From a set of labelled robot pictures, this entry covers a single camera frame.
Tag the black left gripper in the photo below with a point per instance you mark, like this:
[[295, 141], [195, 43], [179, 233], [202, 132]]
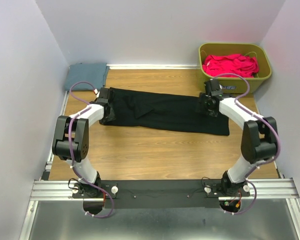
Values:
[[111, 117]]

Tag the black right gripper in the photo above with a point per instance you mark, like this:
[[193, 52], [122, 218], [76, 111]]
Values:
[[211, 113]]

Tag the black t-shirt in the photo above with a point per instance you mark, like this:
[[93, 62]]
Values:
[[163, 112]]

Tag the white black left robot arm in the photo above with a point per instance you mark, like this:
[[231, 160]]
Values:
[[71, 139]]

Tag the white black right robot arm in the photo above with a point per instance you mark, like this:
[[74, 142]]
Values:
[[260, 144]]

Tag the olive green plastic bin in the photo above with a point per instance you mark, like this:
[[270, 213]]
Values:
[[234, 85]]

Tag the folded blue-grey t-shirt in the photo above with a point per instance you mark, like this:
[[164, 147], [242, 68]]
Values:
[[93, 73]]

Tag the pink t-shirt in bin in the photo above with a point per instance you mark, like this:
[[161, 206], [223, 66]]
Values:
[[242, 65]]

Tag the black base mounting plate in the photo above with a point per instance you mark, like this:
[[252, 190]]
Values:
[[159, 194]]

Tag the aluminium frame rail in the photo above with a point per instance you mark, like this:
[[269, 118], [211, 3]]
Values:
[[270, 212]]

